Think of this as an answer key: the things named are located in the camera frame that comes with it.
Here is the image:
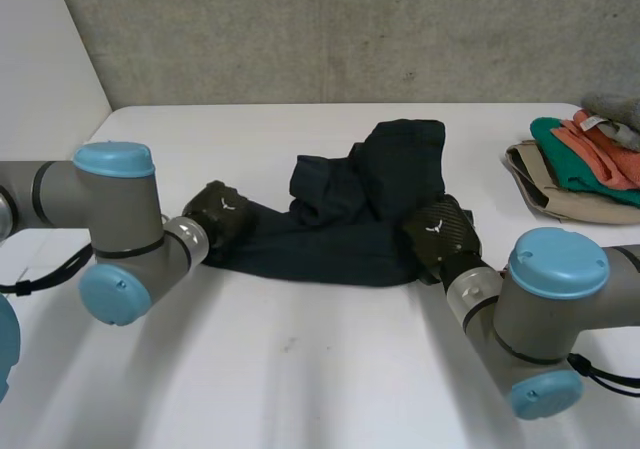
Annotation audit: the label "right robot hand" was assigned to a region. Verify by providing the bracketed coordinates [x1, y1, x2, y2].
[401, 193, 483, 286]

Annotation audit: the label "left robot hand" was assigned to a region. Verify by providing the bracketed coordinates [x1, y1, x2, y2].
[180, 180, 260, 265]

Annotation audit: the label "dark blue cloth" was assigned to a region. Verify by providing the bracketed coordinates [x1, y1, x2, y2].
[198, 117, 476, 291]

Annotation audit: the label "beige shorts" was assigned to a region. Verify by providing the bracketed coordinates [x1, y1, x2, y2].
[504, 138, 640, 226]

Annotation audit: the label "teal towel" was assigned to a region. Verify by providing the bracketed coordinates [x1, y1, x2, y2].
[529, 116, 640, 193]

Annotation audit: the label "coral towel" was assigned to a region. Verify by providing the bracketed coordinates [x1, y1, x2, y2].
[551, 109, 640, 190]

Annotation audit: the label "grey towel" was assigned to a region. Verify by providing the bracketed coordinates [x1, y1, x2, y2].
[581, 91, 640, 152]

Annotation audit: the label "black cable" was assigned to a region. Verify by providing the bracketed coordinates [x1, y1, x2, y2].
[0, 246, 96, 296]
[568, 352, 640, 390]

